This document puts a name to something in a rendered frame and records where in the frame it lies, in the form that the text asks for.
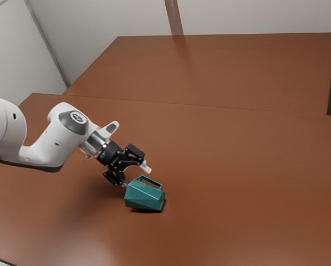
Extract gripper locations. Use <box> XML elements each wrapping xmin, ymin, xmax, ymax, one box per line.
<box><xmin>96</xmin><ymin>140</ymin><xmax>152</xmax><ymax>188</ymax></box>

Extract teal faceted mug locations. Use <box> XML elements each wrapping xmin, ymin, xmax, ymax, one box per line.
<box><xmin>124</xmin><ymin>175</ymin><xmax>166</xmax><ymax>213</ymax></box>

